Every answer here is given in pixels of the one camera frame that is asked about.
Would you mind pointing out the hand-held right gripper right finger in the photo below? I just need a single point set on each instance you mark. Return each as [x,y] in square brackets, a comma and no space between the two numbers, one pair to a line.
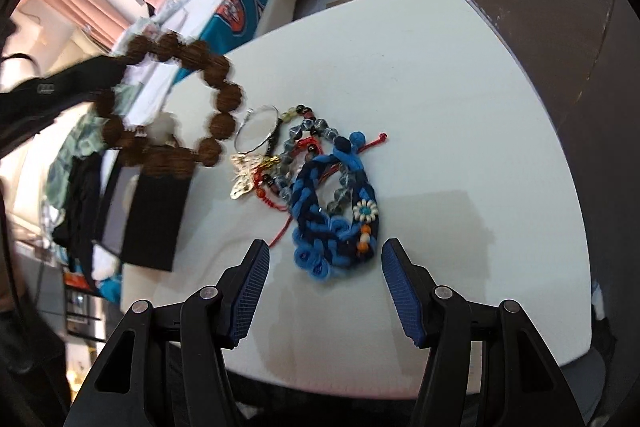
[405,302]

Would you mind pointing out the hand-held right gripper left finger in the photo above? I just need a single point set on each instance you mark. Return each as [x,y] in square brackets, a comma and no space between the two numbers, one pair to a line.
[247,292]

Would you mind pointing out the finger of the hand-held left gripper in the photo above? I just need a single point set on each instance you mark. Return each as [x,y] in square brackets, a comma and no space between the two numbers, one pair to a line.
[90,82]

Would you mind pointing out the gold butterfly ornament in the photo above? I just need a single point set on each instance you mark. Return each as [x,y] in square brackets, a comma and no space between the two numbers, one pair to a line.
[242,187]

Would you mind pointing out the black jewelry box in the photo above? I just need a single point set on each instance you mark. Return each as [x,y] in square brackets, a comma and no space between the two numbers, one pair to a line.
[155,217]

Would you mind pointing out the silver bangle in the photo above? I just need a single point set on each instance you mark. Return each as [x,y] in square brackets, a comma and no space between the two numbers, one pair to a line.
[239,132]

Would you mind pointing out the green patterned blanket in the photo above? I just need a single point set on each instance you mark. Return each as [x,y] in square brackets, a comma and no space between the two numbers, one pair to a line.
[75,142]

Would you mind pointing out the pink curtain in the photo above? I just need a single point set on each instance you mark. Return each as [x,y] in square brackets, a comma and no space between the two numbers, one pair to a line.
[75,2]

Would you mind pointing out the black garment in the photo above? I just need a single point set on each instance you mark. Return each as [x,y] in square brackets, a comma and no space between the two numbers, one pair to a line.
[82,207]

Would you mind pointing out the white square side table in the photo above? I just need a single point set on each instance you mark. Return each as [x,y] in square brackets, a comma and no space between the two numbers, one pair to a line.
[425,107]

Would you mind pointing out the bed with white sheet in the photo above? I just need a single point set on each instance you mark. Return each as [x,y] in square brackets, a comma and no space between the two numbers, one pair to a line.
[280,2]

